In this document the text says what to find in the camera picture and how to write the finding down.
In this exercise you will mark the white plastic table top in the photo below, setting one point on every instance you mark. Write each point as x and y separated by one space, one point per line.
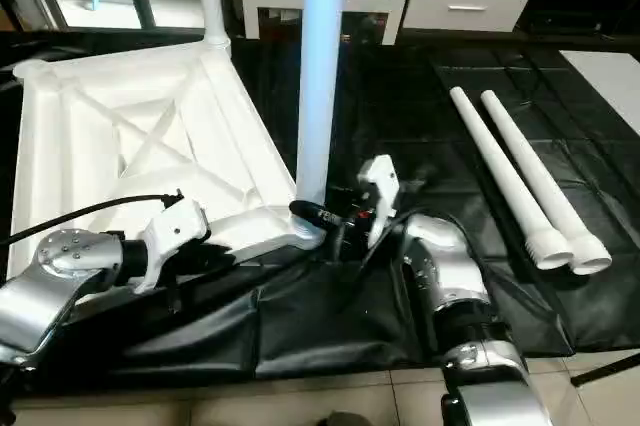
130 136

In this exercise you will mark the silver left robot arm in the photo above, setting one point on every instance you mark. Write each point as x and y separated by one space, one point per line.
50 276

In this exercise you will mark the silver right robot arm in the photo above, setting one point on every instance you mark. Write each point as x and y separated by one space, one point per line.
445 266

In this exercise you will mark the black work mat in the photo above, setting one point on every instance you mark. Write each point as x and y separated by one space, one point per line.
330 326

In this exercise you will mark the black right robot foot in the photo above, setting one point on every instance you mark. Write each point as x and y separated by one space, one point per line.
345 419

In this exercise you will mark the white flat board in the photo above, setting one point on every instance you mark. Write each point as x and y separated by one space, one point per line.
605 81

